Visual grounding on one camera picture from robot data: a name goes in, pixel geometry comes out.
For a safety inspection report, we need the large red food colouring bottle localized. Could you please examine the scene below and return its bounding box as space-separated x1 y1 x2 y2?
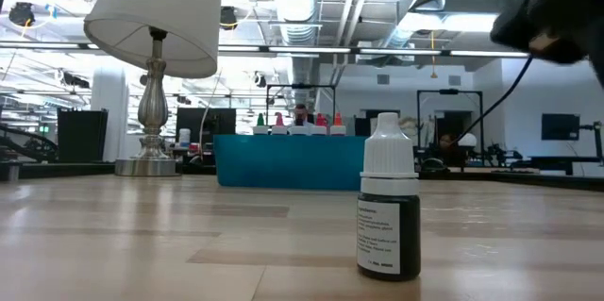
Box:
310 112 330 136

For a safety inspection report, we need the black aluminium table frame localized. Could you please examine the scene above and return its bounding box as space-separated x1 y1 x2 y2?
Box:
0 161 604 192

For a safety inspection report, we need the blue plastic tray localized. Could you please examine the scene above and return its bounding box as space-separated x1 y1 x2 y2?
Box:
212 133 374 192

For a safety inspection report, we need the black dome-shaped object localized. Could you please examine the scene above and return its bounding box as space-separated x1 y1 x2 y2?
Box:
420 158 447 174

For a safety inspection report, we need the black wall screen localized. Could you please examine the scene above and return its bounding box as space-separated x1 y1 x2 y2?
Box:
541 112 581 142

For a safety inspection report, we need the small white-capped dropper bottle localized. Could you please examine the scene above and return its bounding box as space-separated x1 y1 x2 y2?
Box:
356 111 422 282

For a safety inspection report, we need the black table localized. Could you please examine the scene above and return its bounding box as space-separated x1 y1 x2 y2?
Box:
509 153 604 177

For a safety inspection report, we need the black monitor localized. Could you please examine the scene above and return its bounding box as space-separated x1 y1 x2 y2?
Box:
176 107 237 145

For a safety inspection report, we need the black rectangular panel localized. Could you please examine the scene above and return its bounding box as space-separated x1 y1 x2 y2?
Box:
56 107 109 164

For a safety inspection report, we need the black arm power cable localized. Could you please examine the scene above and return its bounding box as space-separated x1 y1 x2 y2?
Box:
452 54 534 147

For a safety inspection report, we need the long ceiling light strip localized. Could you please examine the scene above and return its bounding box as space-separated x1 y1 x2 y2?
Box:
219 45 353 55
358 48 443 57
450 49 529 59

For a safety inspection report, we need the black ceiling speaker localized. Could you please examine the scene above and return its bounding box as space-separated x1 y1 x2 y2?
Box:
8 2 37 27
219 6 238 32

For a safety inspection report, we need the large orange food colouring bottle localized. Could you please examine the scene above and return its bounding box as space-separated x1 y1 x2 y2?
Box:
329 111 347 136

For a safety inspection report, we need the yellow hanging cord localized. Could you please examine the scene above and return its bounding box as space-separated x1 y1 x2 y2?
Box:
428 30 439 79

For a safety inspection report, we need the person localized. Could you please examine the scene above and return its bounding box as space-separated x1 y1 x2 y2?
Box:
292 103 316 126
438 133 457 154

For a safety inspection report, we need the black frame rig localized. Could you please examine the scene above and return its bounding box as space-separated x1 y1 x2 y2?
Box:
415 88 486 168
265 82 337 127

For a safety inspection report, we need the white shade table lamp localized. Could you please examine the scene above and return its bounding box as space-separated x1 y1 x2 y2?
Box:
83 0 224 178

